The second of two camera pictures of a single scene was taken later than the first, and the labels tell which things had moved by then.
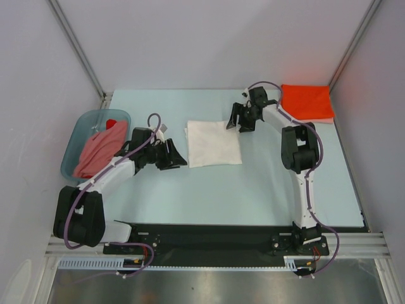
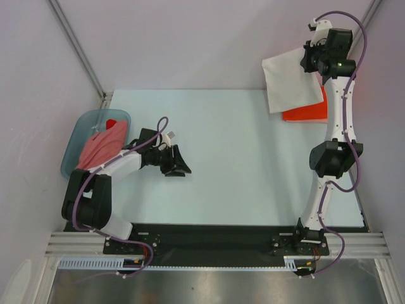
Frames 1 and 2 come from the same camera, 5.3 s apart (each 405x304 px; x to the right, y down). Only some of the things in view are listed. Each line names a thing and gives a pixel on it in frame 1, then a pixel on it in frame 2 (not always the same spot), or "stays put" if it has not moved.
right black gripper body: x=248 y=112 → x=314 y=55
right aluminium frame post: x=372 y=11 stays put
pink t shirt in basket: x=99 y=147 stays put
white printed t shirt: x=209 y=143 → x=289 y=87
